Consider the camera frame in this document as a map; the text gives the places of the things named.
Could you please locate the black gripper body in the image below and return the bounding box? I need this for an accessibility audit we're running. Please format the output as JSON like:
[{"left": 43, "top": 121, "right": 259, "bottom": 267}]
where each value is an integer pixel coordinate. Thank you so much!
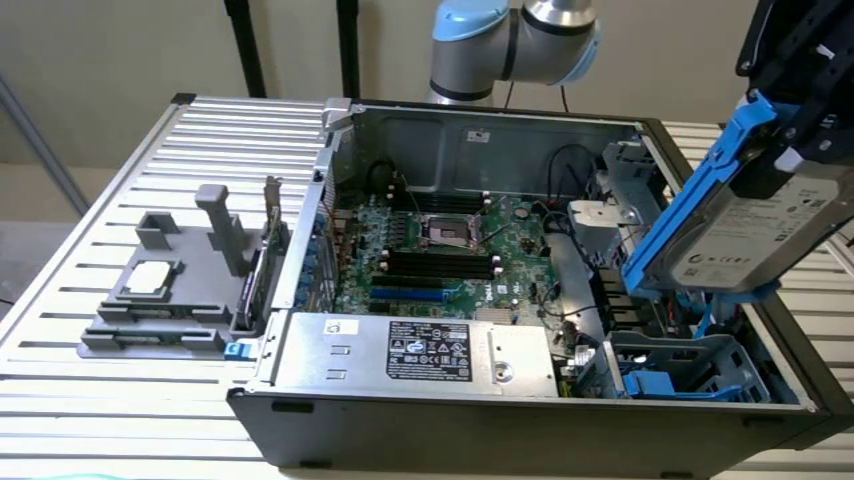
[{"left": 734, "top": 0, "right": 854, "bottom": 172}]

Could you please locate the hard disk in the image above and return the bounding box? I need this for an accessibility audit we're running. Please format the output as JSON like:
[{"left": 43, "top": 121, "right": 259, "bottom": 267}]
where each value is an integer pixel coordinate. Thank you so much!
[{"left": 620, "top": 89, "right": 847, "bottom": 307}]

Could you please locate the grey metal disk bay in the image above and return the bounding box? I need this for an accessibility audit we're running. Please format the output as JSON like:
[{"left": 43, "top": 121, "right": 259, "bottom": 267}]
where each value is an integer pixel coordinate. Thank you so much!
[{"left": 602, "top": 328, "right": 766, "bottom": 403}]

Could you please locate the grey metal drive cage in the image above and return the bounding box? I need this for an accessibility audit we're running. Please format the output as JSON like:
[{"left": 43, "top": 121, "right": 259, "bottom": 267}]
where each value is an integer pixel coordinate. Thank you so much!
[{"left": 585, "top": 138, "right": 673, "bottom": 261}]

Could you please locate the green motherboard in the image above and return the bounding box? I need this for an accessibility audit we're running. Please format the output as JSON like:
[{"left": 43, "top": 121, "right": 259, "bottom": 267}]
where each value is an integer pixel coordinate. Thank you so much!
[{"left": 325, "top": 189, "right": 606, "bottom": 364}]

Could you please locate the socket locking lever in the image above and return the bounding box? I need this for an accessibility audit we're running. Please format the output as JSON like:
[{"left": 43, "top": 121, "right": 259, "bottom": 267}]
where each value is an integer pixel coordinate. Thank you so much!
[{"left": 465, "top": 203, "right": 513, "bottom": 252}]

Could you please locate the blue caddy in bay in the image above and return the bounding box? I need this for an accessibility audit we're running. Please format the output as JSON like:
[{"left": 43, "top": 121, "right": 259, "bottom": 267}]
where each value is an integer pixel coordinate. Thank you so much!
[{"left": 620, "top": 368, "right": 677, "bottom": 400}]

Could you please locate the black RAM slot bank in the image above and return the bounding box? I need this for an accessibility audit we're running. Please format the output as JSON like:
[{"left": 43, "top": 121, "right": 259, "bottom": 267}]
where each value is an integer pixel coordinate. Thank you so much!
[
  {"left": 403, "top": 190, "right": 489, "bottom": 215},
  {"left": 385, "top": 248, "right": 500, "bottom": 282}
]

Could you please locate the CPU socket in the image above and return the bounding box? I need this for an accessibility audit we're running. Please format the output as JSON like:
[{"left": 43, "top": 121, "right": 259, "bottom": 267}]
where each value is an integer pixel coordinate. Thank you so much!
[{"left": 415, "top": 213, "right": 488, "bottom": 252}]

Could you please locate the silver chipset heat sink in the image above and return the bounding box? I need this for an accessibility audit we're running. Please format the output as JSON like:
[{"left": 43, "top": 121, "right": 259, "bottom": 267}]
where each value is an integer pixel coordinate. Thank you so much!
[{"left": 474, "top": 306, "right": 521, "bottom": 327}]

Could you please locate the blue expansion slot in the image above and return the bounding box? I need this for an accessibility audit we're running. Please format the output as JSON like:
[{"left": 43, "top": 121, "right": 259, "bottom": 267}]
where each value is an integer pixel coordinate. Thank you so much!
[{"left": 369, "top": 285, "right": 448, "bottom": 303}]

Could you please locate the black stand pole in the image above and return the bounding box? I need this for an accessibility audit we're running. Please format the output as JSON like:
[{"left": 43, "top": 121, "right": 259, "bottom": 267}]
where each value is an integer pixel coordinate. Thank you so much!
[
  {"left": 222, "top": 0, "right": 270, "bottom": 99},
  {"left": 335, "top": 0, "right": 363, "bottom": 99}
]

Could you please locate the silver power supply unit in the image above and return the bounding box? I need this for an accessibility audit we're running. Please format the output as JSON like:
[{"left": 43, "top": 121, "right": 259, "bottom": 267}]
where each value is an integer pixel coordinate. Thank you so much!
[{"left": 269, "top": 311, "right": 562, "bottom": 400}]

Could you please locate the black open PC case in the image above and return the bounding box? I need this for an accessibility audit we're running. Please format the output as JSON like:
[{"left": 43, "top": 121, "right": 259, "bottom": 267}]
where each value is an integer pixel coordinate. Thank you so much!
[{"left": 225, "top": 97, "right": 837, "bottom": 470}]

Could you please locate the grey parts rack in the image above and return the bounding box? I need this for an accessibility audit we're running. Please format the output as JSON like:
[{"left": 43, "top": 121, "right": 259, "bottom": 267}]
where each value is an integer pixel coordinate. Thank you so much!
[{"left": 78, "top": 183, "right": 270, "bottom": 360}]

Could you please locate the silver CPU chip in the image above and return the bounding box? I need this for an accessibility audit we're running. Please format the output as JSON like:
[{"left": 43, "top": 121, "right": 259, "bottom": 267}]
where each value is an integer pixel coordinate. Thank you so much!
[{"left": 122, "top": 261, "right": 181, "bottom": 295}]

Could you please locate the green RAM stick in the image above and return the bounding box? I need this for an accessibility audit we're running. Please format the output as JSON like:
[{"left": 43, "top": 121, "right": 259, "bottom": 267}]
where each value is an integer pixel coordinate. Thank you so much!
[{"left": 110, "top": 328, "right": 199, "bottom": 347}]

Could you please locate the silver metal box bracket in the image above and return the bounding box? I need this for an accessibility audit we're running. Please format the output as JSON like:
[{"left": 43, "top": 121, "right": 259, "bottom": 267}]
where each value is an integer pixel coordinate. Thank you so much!
[{"left": 566, "top": 199, "right": 624, "bottom": 254}]

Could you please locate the blue wire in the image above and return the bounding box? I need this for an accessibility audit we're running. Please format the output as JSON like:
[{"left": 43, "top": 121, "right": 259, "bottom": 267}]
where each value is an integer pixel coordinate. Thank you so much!
[{"left": 692, "top": 293, "right": 726, "bottom": 342}]

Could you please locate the black wire loop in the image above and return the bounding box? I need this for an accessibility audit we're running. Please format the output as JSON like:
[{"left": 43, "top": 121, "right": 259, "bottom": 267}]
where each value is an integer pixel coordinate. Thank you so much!
[{"left": 545, "top": 143, "right": 606, "bottom": 202}]

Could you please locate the grey metal frame leg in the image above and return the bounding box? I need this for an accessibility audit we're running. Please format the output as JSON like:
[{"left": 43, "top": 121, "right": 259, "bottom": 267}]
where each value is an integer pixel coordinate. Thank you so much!
[{"left": 0, "top": 74, "right": 93, "bottom": 217}]

